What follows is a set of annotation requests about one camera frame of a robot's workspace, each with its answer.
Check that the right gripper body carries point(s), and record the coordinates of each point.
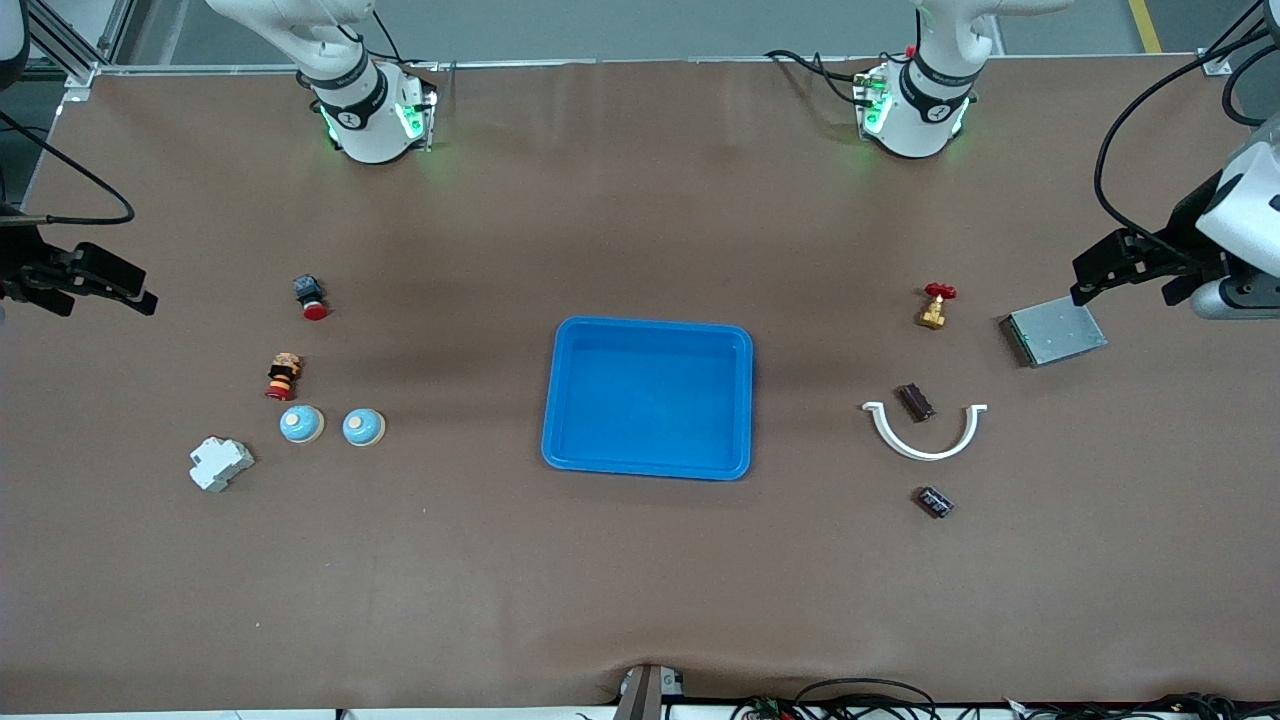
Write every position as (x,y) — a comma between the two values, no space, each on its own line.
(18,268)

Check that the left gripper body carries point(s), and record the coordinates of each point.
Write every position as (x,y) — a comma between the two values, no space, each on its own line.
(1183,233)

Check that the blue bell beige button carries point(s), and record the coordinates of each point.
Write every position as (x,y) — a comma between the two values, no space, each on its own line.
(363,429)
(301,426)

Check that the black electrolytic capacitor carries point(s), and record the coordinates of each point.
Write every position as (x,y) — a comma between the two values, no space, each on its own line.
(915,402)
(934,502)

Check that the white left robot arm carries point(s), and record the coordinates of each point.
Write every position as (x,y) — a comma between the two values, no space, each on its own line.
(915,120)

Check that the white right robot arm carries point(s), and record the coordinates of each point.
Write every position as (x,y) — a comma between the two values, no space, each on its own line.
(365,130)

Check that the blue plastic tray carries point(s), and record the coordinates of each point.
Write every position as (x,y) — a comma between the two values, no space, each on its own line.
(650,400)

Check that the grey metal box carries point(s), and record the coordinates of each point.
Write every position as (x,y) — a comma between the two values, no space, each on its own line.
(1055,333)

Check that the red yellow black pushbutton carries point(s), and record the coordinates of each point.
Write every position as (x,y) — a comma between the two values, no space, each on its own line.
(283,377)

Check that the red emergency stop button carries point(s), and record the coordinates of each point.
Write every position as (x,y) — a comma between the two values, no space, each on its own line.
(308,290)

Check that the white circuit breaker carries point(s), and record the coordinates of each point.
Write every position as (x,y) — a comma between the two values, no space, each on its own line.
(220,465)

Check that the white semicircular pipe clamp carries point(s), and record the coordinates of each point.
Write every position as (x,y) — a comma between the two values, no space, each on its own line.
(926,453)

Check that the aluminium frame profile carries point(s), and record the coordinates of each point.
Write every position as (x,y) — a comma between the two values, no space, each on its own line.
(1217,63)
(78,72)

